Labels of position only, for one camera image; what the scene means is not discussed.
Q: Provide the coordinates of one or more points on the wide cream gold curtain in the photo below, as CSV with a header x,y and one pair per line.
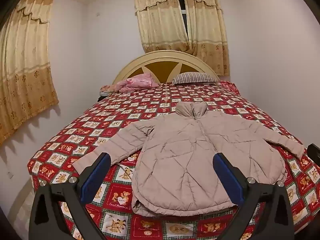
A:
x,y
25,67

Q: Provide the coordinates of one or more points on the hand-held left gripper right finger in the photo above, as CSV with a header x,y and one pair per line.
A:
x,y
228,180

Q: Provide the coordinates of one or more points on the striped pillow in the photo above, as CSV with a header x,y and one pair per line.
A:
x,y
195,78

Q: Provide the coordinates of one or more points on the beige quilted puffer jacket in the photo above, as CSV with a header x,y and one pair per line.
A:
x,y
187,155

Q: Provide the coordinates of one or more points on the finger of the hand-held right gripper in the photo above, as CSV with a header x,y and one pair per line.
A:
x,y
314,152

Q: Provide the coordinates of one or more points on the dark window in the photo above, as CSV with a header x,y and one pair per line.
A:
x,y
184,17

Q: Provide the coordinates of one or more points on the cream arched wooden headboard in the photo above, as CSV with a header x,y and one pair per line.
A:
x,y
155,66

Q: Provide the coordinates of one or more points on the pink crumpled cloth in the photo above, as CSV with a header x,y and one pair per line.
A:
x,y
136,83

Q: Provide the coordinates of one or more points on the red checkered bear bedspread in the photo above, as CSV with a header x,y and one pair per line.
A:
x,y
125,110

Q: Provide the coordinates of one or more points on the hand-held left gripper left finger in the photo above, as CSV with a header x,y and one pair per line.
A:
x,y
96,177

